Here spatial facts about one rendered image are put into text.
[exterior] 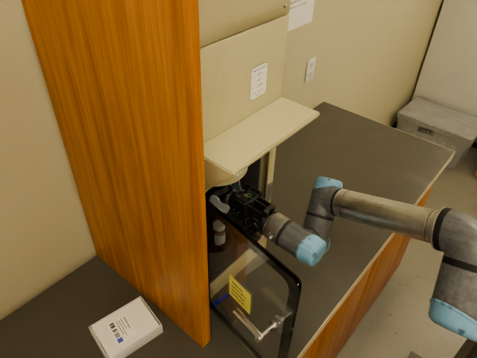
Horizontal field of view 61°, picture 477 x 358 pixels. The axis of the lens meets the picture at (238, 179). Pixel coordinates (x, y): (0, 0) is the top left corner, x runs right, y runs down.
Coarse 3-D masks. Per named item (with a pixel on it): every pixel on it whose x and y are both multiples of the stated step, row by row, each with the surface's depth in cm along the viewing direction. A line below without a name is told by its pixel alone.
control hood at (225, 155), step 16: (256, 112) 96; (272, 112) 96; (288, 112) 96; (304, 112) 96; (240, 128) 90; (256, 128) 90; (272, 128) 91; (288, 128) 91; (208, 144) 85; (224, 144) 85; (240, 144) 85; (256, 144) 85; (272, 144) 86; (208, 160) 81; (224, 160) 81; (240, 160) 81; (256, 160) 83; (208, 176) 84; (224, 176) 80
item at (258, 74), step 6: (258, 66) 89; (264, 66) 91; (252, 72) 88; (258, 72) 90; (264, 72) 92; (252, 78) 89; (258, 78) 91; (264, 78) 93; (252, 84) 90; (258, 84) 92; (264, 84) 94; (252, 90) 91; (258, 90) 93; (264, 90) 95; (252, 96) 92; (258, 96) 94
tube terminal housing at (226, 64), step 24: (264, 24) 84; (216, 48) 76; (240, 48) 82; (264, 48) 88; (216, 72) 79; (240, 72) 85; (216, 96) 82; (240, 96) 89; (264, 96) 96; (216, 120) 86; (240, 120) 93; (264, 168) 118; (264, 192) 125; (264, 240) 135
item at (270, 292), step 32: (224, 224) 86; (224, 256) 93; (256, 256) 81; (224, 288) 100; (256, 288) 87; (288, 288) 76; (224, 320) 109; (256, 320) 93; (288, 320) 81; (256, 352) 101; (288, 352) 88
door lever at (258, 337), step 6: (234, 312) 89; (240, 312) 89; (240, 318) 87; (246, 318) 87; (246, 324) 86; (252, 324) 86; (270, 324) 87; (252, 330) 85; (258, 330) 85; (264, 330) 86; (270, 330) 86; (276, 330) 86; (258, 336) 84; (264, 336) 85
